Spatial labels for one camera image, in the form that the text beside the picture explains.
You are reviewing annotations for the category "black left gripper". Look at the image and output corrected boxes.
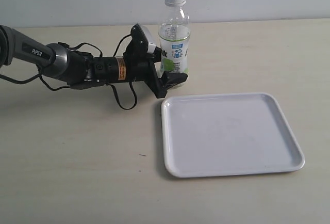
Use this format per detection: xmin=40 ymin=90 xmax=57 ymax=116
xmin=93 ymin=49 xmax=188 ymax=99

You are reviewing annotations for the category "clear plastic drink bottle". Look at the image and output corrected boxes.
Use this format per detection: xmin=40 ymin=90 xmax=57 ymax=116
xmin=158 ymin=5 xmax=191 ymax=74

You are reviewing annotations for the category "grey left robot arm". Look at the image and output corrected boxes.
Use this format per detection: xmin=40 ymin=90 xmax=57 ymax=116
xmin=1 ymin=24 xmax=188 ymax=99

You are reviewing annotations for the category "white plastic tray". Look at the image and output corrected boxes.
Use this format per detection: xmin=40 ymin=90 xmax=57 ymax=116
xmin=161 ymin=92 xmax=305 ymax=178

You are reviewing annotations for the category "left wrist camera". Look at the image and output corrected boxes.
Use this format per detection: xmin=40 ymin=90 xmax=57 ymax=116
xmin=130 ymin=23 xmax=161 ymax=56

